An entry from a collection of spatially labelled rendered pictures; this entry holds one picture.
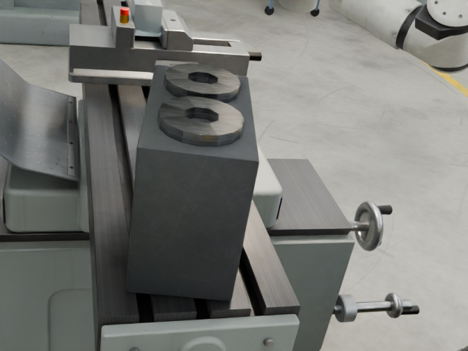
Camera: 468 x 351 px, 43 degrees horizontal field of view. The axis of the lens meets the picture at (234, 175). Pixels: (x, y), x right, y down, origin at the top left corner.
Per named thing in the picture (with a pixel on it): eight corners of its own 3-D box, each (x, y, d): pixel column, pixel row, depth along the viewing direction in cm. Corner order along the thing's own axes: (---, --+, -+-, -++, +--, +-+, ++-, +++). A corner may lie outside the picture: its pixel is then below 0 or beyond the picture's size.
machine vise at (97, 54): (230, 62, 133) (238, 14, 127) (247, 90, 121) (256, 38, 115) (67, 53, 123) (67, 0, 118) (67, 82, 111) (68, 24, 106)
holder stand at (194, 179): (228, 196, 87) (251, 66, 76) (232, 303, 68) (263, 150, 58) (144, 186, 85) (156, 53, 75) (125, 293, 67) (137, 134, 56)
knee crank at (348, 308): (409, 303, 142) (417, 285, 139) (422, 322, 137) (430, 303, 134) (324, 309, 136) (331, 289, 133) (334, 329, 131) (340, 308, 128)
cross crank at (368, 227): (368, 230, 149) (381, 191, 143) (388, 261, 140) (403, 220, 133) (308, 231, 145) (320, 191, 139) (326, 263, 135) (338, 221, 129)
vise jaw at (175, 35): (182, 30, 125) (184, 11, 123) (192, 51, 115) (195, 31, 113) (153, 28, 123) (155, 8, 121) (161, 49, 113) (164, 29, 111)
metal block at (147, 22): (156, 26, 120) (159, -4, 117) (160, 37, 115) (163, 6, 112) (129, 25, 119) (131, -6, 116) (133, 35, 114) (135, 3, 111)
